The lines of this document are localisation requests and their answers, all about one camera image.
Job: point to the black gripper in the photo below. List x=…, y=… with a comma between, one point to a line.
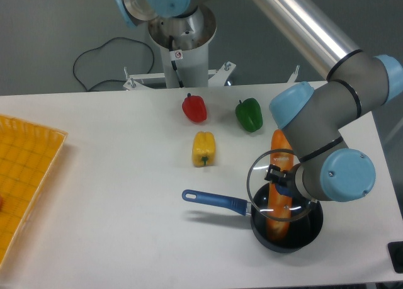
x=285, y=180

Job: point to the glass lid blue knob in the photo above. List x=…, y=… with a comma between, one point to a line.
x=258, y=188

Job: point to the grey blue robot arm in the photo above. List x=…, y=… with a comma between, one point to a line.
x=309, y=117

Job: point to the orange baguette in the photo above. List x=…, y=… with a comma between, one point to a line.
x=277, y=230

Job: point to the green bell pepper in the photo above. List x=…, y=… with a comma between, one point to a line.
x=249, y=115

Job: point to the yellow bell pepper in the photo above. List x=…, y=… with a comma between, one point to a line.
x=203, y=149

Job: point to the red bell pepper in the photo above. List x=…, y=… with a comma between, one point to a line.
x=194, y=108

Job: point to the black corner device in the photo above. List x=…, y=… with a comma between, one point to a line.
x=396, y=254

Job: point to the yellow woven basket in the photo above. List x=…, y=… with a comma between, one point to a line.
x=28, y=153

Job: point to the dark pot blue handle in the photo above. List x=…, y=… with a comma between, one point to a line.
x=300, y=232

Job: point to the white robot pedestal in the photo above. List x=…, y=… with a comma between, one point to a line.
x=183, y=43

